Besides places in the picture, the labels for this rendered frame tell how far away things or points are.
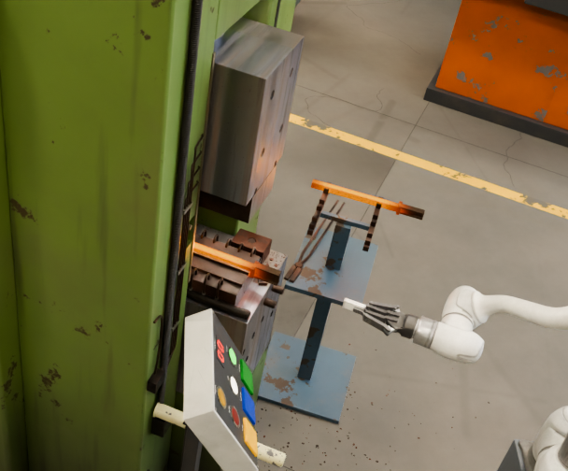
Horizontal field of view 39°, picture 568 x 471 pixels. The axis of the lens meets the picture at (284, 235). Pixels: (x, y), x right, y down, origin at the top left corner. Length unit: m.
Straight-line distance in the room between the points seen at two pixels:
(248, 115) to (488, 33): 3.85
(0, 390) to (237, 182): 1.03
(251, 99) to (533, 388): 2.39
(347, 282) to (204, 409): 1.30
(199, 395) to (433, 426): 1.84
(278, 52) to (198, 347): 0.79
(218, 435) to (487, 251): 2.93
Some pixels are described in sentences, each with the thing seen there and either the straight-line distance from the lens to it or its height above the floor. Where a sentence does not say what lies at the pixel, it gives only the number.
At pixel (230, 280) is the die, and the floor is 0.99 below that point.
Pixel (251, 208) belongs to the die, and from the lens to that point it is 2.30.
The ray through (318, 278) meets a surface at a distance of 3.08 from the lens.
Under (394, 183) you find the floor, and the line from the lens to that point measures 4.97.
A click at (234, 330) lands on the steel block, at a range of 2.56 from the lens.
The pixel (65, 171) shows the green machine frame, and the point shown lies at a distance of 2.08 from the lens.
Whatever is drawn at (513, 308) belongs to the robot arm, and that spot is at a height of 1.14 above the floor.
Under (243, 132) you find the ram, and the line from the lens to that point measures 2.10.
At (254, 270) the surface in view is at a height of 1.01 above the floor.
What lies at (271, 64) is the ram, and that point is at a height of 1.76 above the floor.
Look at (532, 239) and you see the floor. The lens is 4.90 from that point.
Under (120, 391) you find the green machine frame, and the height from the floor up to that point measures 0.74.
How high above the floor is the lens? 2.70
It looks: 38 degrees down
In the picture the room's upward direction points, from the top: 11 degrees clockwise
